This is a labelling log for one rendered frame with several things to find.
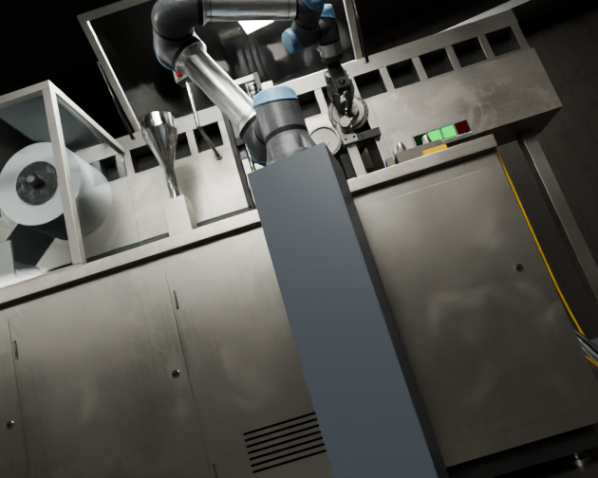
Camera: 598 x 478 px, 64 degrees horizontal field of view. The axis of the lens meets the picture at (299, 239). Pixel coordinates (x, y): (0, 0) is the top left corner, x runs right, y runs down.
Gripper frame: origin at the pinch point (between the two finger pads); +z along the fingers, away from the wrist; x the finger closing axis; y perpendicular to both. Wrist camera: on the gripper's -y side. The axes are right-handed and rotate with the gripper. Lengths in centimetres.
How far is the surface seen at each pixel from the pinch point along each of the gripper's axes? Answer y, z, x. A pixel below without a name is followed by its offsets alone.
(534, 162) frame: 15, 56, -79
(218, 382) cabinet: -73, 32, 61
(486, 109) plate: 23, 28, -62
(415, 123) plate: 26.3, 25.9, -31.7
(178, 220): -6, 18, 70
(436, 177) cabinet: -44.9, 8.7, -14.7
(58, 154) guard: -6, -20, 96
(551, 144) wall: 123, 122, -153
